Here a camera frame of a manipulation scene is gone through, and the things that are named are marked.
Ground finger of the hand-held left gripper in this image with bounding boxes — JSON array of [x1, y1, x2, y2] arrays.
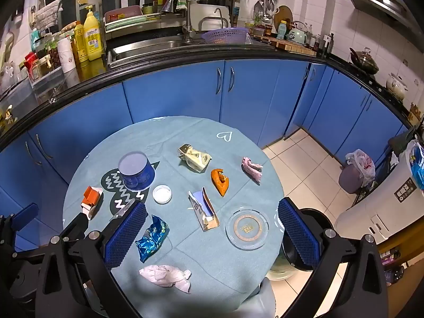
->
[[60, 212, 91, 243], [0, 203, 39, 259]]

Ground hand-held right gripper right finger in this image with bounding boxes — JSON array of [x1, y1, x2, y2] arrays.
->
[[277, 197, 389, 318]]

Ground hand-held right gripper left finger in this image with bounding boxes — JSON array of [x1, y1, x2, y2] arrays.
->
[[35, 201, 148, 318]]

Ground black round waste bin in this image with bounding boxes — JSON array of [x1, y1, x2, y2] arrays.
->
[[267, 208, 335, 282]]

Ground blue foil wrapper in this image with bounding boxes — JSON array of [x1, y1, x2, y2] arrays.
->
[[135, 215, 169, 263]]

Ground orange white small carton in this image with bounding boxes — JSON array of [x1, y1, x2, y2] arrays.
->
[[80, 186, 104, 221]]

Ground white tissue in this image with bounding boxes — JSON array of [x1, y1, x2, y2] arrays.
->
[[139, 264, 192, 294]]

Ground pink wrapper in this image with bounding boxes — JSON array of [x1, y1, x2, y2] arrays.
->
[[241, 157, 264, 183]]

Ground orange peel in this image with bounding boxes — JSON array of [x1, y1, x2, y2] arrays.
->
[[211, 168, 231, 197]]

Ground yellow white wrapper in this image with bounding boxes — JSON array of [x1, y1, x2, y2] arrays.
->
[[178, 143, 213, 173]]

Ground black white zigzag packet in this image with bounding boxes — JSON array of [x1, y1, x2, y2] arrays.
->
[[100, 161, 160, 217]]

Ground round glass ashtray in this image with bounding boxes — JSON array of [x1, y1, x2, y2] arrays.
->
[[225, 209, 270, 250]]

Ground white round lid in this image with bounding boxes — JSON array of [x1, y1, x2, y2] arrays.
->
[[152, 185, 173, 204]]

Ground blue round tin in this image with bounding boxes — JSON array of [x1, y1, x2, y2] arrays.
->
[[117, 151, 156, 191]]

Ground purple plastic bin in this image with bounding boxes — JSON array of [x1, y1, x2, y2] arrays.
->
[[338, 164, 366, 194]]

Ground tall white appliance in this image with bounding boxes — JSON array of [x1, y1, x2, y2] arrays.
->
[[334, 139, 424, 241]]

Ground white red plastic bag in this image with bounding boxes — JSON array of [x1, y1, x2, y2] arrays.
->
[[345, 149, 376, 186]]

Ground dark glass bottle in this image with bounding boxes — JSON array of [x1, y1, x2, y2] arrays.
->
[[384, 263, 405, 285]]

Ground round table with blue cloth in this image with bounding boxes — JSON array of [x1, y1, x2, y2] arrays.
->
[[62, 116, 285, 318]]

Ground blue white packet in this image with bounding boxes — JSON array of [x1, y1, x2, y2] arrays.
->
[[409, 141, 424, 191]]

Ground black kitchen countertop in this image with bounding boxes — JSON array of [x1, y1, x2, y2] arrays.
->
[[0, 45, 414, 146]]

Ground blue kitchen cabinets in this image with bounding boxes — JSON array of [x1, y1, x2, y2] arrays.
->
[[0, 58, 409, 249]]

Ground white paper cup stack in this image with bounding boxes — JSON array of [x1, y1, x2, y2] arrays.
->
[[57, 36, 77, 73]]

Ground white ceramic pot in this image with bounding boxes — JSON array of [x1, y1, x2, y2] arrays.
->
[[386, 74, 409, 101]]

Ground orange bottle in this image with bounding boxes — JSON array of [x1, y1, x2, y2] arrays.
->
[[73, 21, 88, 63]]

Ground wok with glass lid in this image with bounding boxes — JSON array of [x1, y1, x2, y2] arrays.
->
[[349, 47, 380, 75]]

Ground wooden cutting board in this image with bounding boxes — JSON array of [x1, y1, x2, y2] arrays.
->
[[252, 35, 318, 57]]

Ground yellow detergent bottle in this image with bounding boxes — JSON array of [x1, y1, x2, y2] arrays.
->
[[83, 6, 103, 61]]

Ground steel sink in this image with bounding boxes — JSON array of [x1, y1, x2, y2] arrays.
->
[[108, 38, 275, 63]]

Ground green kettle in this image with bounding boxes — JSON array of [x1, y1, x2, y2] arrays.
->
[[288, 21, 308, 45]]

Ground purple plastic colander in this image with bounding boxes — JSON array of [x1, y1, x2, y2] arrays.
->
[[201, 27, 250, 44]]

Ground round wooden board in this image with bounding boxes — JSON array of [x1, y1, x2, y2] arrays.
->
[[275, 6, 294, 30]]

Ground hanging kitchen utensils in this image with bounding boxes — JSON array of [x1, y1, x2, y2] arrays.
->
[[253, 0, 279, 20]]

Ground chrome faucet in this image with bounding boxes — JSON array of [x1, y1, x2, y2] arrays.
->
[[162, 0, 196, 40]]

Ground steel range hood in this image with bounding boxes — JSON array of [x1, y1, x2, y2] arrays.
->
[[348, 0, 408, 24]]

